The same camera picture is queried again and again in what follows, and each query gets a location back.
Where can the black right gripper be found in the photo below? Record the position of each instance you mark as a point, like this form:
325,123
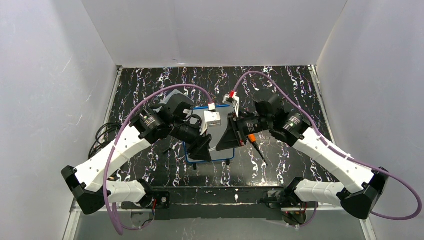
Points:
234,129

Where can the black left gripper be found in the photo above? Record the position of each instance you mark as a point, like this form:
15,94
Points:
199,139

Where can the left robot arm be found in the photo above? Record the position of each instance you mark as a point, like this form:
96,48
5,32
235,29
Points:
90,181

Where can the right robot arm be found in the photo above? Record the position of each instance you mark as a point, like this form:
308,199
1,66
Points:
358,188

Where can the blue framed whiteboard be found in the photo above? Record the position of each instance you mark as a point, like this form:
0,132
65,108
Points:
216,132

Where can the clear plastic screw box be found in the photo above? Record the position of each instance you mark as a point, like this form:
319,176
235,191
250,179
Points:
177,95

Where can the orange handled screwdriver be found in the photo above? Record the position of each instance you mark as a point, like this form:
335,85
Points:
253,141

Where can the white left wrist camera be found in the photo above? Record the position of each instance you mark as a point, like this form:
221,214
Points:
212,119

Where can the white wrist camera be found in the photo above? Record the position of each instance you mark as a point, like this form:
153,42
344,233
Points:
212,119
233,100

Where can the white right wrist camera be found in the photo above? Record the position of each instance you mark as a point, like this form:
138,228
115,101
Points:
233,100

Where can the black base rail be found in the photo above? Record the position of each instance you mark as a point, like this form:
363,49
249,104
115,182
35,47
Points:
248,202

